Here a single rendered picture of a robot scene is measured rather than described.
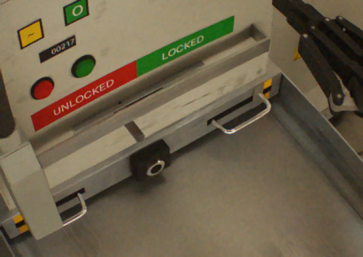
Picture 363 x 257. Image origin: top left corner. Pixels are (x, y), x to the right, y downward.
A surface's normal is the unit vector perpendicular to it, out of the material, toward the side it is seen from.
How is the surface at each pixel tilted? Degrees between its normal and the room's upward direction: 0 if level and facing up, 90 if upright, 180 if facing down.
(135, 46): 90
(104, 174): 90
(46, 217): 90
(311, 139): 0
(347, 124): 0
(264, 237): 0
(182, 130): 90
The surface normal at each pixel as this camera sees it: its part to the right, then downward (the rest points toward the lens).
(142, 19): 0.56, 0.66
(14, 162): 0.49, 0.29
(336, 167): 0.01, -0.60
